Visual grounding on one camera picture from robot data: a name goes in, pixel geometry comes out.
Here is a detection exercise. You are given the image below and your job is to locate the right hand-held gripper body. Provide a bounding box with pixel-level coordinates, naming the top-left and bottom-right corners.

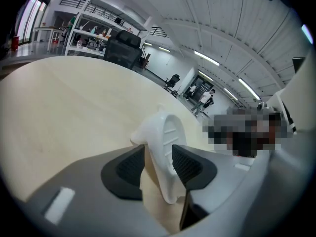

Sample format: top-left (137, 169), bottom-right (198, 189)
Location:
top-left (266, 57), bottom-right (316, 134)

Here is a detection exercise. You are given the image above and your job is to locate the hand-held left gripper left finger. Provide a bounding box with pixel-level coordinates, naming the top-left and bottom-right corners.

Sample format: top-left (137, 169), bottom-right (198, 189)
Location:
top-left (24, 144), bottom-right (171, 237)

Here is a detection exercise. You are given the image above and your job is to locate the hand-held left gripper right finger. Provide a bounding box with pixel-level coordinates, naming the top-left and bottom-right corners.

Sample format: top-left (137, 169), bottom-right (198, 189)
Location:
top-left (172, 144), bottom-right (256, 231)

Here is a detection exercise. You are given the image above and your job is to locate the white cloth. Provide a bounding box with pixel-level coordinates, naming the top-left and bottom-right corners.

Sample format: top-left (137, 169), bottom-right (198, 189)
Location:
top-left (130, 104), bottom-right (187, 204)

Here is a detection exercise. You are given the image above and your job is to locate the long ceiling light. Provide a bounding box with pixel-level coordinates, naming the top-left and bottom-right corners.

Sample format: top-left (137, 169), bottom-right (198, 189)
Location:
top-left (238, 77), bottom-right (262, 101)
top-left (194, 50), bottom-right (220, 66)
top-left (301, 24), bottom-right (314, 45)

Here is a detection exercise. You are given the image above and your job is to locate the round wooden table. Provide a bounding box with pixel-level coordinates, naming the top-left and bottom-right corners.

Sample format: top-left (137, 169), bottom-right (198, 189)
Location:
top-left (0, 55), bottom-right (215, 235)

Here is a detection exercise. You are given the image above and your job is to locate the black wheeled office chair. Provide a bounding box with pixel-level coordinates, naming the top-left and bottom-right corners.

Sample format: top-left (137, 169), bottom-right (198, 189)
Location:
top-left (164, 74), bottom-right (180, 91)

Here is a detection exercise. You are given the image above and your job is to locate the black mesh office chair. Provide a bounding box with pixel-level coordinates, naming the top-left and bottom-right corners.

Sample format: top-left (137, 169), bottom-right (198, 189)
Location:
top-left (103, 30), bottom-right (143, 70)

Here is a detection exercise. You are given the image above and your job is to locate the white metal shelf rack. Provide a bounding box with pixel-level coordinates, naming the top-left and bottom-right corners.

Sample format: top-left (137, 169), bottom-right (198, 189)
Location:
top-left (64, 0), bottom-right (149, 58)

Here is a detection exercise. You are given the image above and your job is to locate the small white-framed table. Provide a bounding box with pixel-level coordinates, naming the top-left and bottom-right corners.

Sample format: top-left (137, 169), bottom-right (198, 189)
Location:
top-left (32, 26), bottom-right (64, 53)

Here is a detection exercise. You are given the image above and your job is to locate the black metal railing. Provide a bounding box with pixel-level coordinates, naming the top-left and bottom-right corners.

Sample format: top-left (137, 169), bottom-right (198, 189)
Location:
top-left (59, 0), bottom-right (87, 9)

